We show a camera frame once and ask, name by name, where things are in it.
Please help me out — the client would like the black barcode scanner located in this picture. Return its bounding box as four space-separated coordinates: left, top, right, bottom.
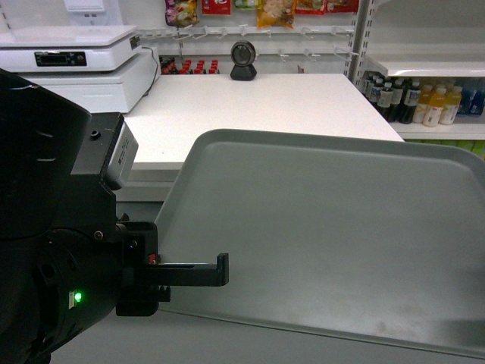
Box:
230 40 257 81

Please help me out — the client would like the white lower drinks shelf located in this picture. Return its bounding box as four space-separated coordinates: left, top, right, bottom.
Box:
390 118 484 140

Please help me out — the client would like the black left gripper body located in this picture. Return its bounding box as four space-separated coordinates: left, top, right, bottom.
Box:
116 213 171 317

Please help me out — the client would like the white peg hook rack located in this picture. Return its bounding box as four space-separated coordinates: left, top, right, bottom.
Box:
138 24 358 62

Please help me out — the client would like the grey-silver rectangular tray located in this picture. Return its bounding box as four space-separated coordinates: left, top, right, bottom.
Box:
156 130 484 359

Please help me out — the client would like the dark soy drink bottle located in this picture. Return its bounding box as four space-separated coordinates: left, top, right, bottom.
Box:
377 82 393 119

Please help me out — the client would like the black power cable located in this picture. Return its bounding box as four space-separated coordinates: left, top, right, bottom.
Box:
140 45 161 96

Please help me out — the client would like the yellow orange drink bottle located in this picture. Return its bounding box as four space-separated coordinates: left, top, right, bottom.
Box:
422 87 446 127

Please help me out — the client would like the yellow white fungus packet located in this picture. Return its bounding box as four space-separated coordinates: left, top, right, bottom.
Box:
256 0 296 29

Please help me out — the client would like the purple fish seasoning packet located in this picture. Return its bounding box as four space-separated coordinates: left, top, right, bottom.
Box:
164 0 199 27

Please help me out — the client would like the white checkout scale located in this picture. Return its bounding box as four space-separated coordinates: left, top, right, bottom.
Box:
1 26 142 73

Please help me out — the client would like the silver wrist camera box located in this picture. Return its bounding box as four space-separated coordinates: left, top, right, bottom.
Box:
105 122 139 190

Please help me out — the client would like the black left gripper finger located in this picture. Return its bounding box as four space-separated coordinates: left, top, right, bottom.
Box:
123 253 229 287

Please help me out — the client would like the red seasoning packet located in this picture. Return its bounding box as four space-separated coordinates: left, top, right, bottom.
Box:
202 0 231 16

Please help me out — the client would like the white cash register base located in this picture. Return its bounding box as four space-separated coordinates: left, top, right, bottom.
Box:
18 47 160 113

